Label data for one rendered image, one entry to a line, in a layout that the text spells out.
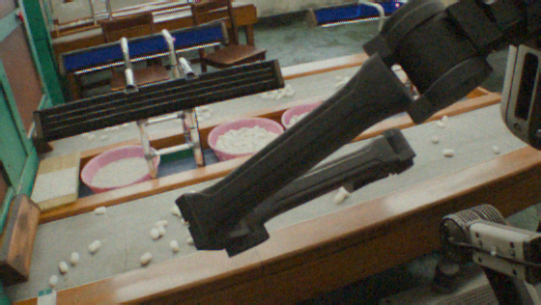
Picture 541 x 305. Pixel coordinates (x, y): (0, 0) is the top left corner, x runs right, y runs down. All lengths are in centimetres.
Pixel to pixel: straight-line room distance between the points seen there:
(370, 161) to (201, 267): 45
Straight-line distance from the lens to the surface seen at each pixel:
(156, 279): 98
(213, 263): 97
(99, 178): 147
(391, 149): 80
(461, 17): 44
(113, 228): 120
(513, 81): 68
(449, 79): 42
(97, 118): 103
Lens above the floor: 144
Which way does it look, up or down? 30 degrees down
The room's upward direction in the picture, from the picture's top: 5 degrees counter-clockwise
